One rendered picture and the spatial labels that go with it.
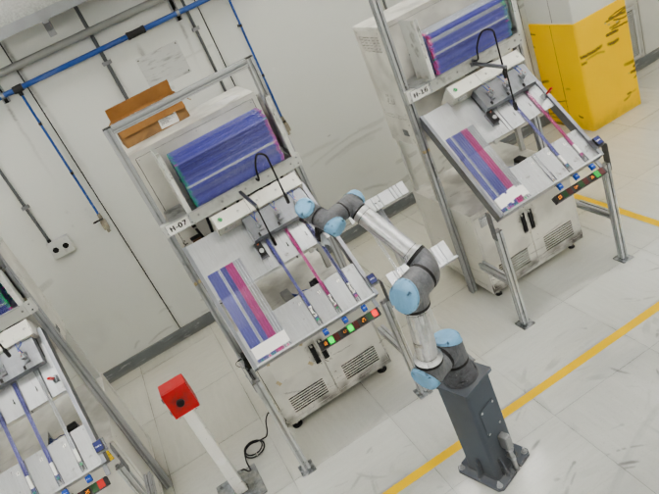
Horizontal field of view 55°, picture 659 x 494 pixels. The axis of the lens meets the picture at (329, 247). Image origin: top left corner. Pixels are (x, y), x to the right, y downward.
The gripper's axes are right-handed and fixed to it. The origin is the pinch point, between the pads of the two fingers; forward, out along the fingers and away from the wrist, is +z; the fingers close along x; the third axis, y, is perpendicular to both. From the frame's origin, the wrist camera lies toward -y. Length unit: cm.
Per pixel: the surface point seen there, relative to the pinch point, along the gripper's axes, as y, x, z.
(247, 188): -62, 10, 27
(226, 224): -63, -11, 23
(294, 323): -15, -43, 38
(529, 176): 55, 73, 89
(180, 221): -81, -18, 12
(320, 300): -10, -28, 44
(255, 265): -45, -24, 34
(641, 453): 143, -37, 65
